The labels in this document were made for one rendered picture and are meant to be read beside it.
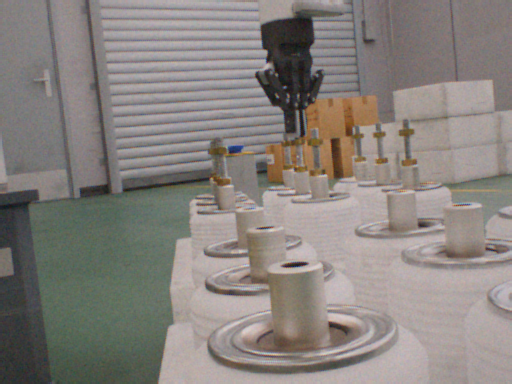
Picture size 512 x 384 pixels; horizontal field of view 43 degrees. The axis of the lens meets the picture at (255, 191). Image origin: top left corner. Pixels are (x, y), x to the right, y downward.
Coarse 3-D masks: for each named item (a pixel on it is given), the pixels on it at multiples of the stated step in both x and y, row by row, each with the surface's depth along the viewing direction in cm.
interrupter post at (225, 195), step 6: (222, 186) 79; (228, 186) 79; (222, 192) 78; (228, 192) 78; (222, 198) 78; (228, 198) 78; (234, 198) 79; (222, 204) 79; (228, 204) 79; (234, 204) 79
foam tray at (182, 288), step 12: (180, 240) 108; (180, 252) 96; (192, 252) 95; (180, 264) 85; (192, 264) 85; (336, 264) 75; (180, 276) 77; (192, 276) 77; (180, 288) 72; (192, 288) 72; (180, 300) 72; (180, 312) 72
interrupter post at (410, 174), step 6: (402, 168) 81; (408, 168) 81; (414, 168) 81; (402, 174) 81; (408, 174) 81; (414, 174) 81; (402, 180) 82; (408, 180) 81; (414, 180) 81; (402, 186) 82; (408, 186) 81; (414, 186) 81
